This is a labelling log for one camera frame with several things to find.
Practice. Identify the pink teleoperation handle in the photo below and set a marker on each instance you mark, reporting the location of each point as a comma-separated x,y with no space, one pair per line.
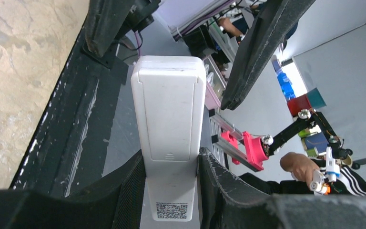
249,151

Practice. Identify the person in dark shirt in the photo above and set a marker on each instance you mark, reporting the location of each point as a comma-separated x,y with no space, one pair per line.
348,183

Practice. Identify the white remote control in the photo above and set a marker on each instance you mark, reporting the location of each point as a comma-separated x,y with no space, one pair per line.
169,96

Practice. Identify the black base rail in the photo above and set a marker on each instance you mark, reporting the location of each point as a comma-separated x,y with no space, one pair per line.
68,149

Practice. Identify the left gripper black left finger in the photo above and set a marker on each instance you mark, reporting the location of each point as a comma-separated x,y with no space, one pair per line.
112,202

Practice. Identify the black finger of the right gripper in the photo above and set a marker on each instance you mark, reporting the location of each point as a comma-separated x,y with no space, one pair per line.
103,21
268,30

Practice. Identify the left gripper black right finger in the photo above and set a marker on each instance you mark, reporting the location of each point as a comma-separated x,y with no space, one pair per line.
227,202

